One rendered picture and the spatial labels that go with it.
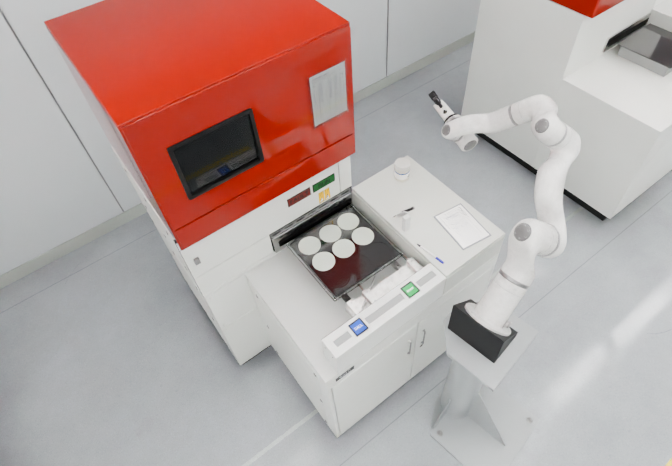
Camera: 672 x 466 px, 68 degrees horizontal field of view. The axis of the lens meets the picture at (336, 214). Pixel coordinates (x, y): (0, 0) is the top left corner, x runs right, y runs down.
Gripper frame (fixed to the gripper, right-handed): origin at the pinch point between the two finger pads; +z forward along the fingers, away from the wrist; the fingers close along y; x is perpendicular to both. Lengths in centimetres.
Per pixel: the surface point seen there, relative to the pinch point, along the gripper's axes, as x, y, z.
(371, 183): -45.7, -5.8, -19.5
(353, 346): -73, -34, -90
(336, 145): -39, -46, -21
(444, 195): -22.3, 8.0, -39.9
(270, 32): -25, -95, -7
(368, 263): -62, -14, -56
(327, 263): -75, -23, -50
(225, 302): -126, -33, -40
